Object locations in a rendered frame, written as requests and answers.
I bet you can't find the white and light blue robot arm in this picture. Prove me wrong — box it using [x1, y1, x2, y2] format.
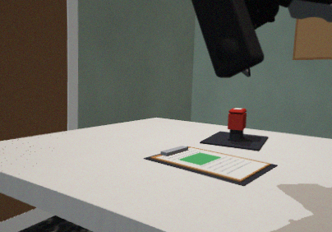
[191, 0, 264, 77]

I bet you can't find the red and black self-inking stamp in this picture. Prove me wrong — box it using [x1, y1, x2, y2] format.
[228, 108, 247, 142]

